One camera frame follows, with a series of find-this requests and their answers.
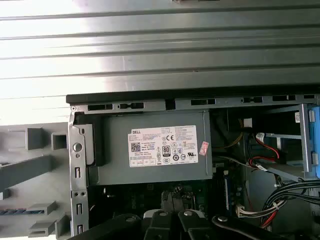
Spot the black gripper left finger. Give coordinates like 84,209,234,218
72,190,175,240

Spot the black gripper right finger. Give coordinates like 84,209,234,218
174,188,283,240

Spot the green motherboard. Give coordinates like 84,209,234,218
88,162,247,221

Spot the grey power supply unit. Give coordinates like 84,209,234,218
86,111,213,187

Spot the black PC case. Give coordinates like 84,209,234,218
66,84,320,240

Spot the blue disk carrier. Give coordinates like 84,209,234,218
307,103,320,180

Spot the grey parts rack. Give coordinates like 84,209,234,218
0,122,72,238

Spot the black cable bundle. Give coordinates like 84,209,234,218
259,179,320,229

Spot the red and black wire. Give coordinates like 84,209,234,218
247,133,280,167

